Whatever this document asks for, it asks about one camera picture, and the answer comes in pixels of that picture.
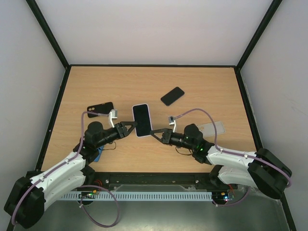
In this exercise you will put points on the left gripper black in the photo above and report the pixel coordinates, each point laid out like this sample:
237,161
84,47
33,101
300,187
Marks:
121,131

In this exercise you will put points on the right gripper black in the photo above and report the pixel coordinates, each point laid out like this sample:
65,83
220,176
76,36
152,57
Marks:
165,136

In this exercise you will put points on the silver white phone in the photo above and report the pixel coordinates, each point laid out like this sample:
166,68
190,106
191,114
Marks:
142,120

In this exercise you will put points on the lilac phone case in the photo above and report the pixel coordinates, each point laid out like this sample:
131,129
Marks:
150,120

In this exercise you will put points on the black phone case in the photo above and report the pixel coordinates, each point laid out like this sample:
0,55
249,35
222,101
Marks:
102,108

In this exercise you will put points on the blue phone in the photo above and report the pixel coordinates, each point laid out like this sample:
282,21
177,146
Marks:
100,149

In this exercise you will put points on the clear phone case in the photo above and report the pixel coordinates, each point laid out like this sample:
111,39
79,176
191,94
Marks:
208,129

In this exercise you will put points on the dark blue phone screen up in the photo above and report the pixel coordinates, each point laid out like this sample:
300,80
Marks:
172,96

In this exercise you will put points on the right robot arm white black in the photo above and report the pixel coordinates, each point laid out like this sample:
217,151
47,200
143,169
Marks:
242,161

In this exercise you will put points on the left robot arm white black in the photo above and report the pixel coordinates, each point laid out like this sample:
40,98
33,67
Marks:
30,197

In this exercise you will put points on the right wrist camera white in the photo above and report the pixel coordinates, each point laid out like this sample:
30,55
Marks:
172,122

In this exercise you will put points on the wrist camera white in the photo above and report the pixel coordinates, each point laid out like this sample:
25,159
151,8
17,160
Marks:
112,116
172,122

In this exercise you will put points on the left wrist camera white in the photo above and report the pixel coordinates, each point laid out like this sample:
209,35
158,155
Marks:
112,116

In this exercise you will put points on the black front mounting rail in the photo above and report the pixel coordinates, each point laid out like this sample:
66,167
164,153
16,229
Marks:
154,179

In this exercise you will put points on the light blue slotted cable duct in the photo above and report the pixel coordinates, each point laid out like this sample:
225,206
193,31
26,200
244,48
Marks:
140,196

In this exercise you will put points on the black aluminium frame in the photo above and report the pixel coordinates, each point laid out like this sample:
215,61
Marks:
237,68

